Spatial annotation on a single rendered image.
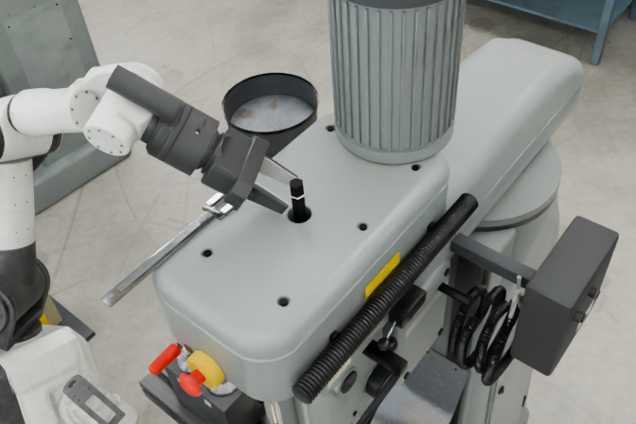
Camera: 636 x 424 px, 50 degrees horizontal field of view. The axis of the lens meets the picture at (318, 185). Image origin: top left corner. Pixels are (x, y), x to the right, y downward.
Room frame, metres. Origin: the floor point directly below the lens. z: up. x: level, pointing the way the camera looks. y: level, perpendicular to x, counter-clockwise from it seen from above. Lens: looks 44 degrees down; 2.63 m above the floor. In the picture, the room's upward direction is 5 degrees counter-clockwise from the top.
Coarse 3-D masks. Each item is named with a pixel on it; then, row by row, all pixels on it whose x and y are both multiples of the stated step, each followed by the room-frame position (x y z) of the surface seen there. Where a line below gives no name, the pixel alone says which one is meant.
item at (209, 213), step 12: (204, 204) 0.74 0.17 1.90; (228, 204) 0.73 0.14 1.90; (204, 216) 0.71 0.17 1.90; (216, 216) 0.71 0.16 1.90; (192, 228) 0.69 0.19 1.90; (180, 240) 0.67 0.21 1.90; (156, 252) 0.65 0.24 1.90; (168, 252) 0.65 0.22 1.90; (144, 264) 0.63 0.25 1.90; (156, 264) 0.63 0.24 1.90; (132, 276) 0.61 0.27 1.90; (144, 276) 0.61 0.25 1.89; (120, 288) 0.59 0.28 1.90; (132, 288) 0.59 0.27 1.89; (108, 300) 0.57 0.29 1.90
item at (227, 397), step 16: (176, 368) 0.94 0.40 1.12; (176, 384) 0.93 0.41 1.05; (224, 384) 0.87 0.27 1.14; (192, 400) 0.90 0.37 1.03; (208, 400) 0.84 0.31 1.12; (224, 400) 0.84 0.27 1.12; (240, 400) 0.85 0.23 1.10; (208, 416) 0.86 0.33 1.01; (224, 416) 0.81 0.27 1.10; (240, 416) 0.84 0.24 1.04; (256, 416) 0.87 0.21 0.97
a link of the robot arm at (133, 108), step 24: (120, 72) 0.74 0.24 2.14; (120, 96) 0.75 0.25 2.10; (144, 96) 0.72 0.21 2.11; (168, 96) 0.73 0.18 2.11; (96, 120) 0.71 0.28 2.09; (120, 120) 0.71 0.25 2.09; (144, 120) 0.72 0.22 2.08; (168, 120) 0.72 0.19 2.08; (96, 144) 0.72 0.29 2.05; (120, 144) 0.70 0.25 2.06; (168, 144) 0.71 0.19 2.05
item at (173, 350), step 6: (168, 348) 0.61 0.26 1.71; (174, 348) 0.61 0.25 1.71; (180, 348) 0.61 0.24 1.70; (162, 354) 0.60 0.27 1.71; (168, 354) 0.60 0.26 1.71; (174, 354) 0.60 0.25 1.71; (180, 354) 0.61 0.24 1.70; (156, 360) 0.59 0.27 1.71; (162, 360) 0.59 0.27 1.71; (168, 360) 0.59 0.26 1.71; (150, 366) 0.58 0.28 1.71; (156, 366) 0.58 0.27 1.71; (162, 366) 0.58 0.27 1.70; (150, 372) 0.58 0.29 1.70; (156, 372) 0.57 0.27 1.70
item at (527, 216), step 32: (544, 160) 1.12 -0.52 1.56; (512, 192) 1.03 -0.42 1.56; (544, 192) 1.02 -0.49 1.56; (480, 224) 0.95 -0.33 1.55; (512, 224) 0.96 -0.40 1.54; (544, 224) 1.01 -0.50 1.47; (512, 256) 0.94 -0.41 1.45; (544, 256) 1.06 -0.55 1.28; (512, 288) 0.92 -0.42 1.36; (448, 320) 0.92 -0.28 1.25; (448, 352) 0.91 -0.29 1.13; (480, 384) 0.88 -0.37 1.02; (512, 384) 0.99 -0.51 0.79; (480, 416) 0.88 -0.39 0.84; (512, 416) 1.03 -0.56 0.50
